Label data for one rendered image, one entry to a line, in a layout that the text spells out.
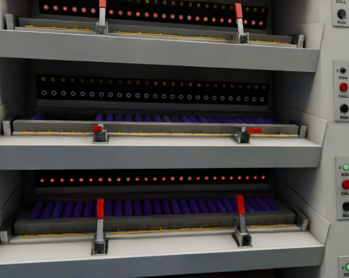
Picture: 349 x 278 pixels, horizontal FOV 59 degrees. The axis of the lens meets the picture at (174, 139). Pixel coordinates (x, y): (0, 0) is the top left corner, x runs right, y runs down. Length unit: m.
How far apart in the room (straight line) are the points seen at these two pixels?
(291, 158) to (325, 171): 0.07
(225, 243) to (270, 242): 0.09
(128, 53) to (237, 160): 0.28
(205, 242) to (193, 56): 0.35
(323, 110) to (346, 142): 0.08
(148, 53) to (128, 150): 0.18
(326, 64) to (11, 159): 0.61
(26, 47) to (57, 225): 0.32
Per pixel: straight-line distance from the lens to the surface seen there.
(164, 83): 0.72
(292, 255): 0.66
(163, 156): 0.55
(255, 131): 0.54
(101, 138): 0.57
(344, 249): 0.72
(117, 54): 0.58
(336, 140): 0.68
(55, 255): 0.59
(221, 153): 0.58
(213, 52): 0.61
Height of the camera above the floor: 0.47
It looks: 3 degrees up
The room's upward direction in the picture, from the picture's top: straight up
